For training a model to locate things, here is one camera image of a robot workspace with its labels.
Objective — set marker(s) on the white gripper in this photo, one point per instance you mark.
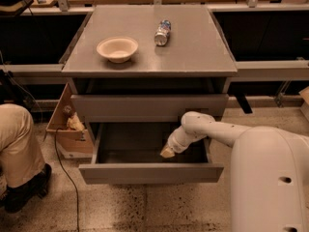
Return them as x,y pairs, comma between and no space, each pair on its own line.
177,143

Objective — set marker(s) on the grey drawer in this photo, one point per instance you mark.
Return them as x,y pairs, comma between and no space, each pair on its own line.
129,153
145,108

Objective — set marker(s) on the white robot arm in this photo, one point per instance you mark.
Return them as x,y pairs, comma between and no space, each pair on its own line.
269,168

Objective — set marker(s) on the grey drawer cabinet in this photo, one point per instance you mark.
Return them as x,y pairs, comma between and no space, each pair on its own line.
146,86

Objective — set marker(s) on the open wooden box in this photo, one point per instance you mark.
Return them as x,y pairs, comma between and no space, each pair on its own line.
72,143

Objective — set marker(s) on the grey top drawer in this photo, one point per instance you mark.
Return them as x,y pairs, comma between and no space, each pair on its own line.
145,108

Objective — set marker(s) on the crumpled item in box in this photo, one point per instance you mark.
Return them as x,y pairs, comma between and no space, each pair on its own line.
74,123

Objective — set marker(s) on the white paper bowl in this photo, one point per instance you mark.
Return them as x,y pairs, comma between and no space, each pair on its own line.
117,49

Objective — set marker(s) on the silver soda can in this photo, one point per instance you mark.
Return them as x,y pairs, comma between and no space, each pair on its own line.
162,33

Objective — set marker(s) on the person leg beige trousers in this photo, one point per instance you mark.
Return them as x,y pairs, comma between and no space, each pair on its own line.
20,152

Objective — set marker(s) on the black shoe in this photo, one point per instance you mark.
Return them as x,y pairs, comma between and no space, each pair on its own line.
16,198

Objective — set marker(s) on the grey metal rail frame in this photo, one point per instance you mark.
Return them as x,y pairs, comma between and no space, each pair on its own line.
270,69

